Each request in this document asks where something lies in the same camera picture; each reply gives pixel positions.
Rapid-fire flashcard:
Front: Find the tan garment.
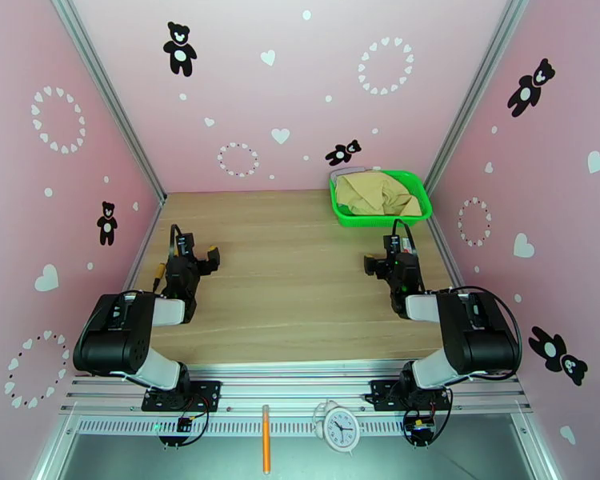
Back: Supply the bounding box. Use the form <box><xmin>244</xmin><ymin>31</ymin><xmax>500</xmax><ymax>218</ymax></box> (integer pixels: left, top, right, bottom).
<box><xmin>334</xmin><ymin>172</ymin><xmax>427</xmax><ymax>217</ymax></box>

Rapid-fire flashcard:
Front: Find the green plastic basket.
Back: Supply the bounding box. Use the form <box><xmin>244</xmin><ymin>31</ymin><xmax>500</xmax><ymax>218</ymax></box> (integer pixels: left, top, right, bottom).
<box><xmin>328</xmin><ymin>169</ymin><xmax>434</xmax><ymax>228</ymax></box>

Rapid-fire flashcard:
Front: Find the circuit board yellow connector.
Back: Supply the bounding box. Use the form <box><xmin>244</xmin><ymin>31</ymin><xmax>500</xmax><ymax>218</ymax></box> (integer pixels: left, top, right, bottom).
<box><xmin>403</xmin><ymin>415</ymin><xmax>438</xmax><ymax>445</ymax></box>

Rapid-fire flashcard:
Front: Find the white twin-bell alarm clock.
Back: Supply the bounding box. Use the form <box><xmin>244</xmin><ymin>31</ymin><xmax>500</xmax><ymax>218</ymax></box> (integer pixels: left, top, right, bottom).
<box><xmin>313</xmin><ymin>399</ymin><xmax>361</xmax><ymax>452</ymax></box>

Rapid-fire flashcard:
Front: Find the orange marker pen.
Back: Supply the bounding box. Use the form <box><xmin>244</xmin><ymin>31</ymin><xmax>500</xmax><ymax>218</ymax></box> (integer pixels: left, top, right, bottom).
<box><xmin>261</xmin><ymin>404</ymin><xmax>271</xmax><ymax>476</ymax></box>

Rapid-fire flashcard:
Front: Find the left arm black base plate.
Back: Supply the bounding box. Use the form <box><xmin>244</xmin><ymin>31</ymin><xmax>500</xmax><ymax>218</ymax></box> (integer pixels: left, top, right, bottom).
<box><xmin>141</xmin><ymin>379</ymin><xmax>222</xmax><ymax>413</ymax></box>

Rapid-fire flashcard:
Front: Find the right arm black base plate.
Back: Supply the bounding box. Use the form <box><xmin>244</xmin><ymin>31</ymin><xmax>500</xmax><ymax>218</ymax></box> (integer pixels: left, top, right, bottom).
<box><xmin>369</xmin><ymin>379</ymin><xmax>452</xmax><ymax>413</ymax></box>

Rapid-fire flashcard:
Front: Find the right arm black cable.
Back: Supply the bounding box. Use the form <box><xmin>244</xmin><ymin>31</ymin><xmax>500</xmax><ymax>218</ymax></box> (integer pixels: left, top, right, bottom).
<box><xmin>390</xmin><ymin>218</ymin><xmax>525</xmax><ymax>382</ymax></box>

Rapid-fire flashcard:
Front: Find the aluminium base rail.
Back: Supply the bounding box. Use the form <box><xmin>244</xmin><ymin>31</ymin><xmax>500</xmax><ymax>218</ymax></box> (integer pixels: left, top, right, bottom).
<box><xmin>59</xmin><ymin>373</ymin><xmax>534</xmax><ymax>416</ymax></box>

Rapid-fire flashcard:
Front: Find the perforated metal cable tray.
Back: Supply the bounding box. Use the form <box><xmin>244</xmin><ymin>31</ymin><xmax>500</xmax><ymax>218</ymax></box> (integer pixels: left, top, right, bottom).
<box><xmin>72</xmin><ymin>415</ymin><xmax>518</xmax><ymax>438</ymax></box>

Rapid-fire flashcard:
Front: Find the aluminium corner post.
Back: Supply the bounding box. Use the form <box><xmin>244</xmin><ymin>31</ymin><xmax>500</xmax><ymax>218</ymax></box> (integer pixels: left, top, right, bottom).
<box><xmin>47</xmin><ymin>0</ymin><xmax>169</xmax><ymax>202</ymax></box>
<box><xmin>422</xmin><ymin>0</ymin><xmax>536</xmax><ymax>194</ymax></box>

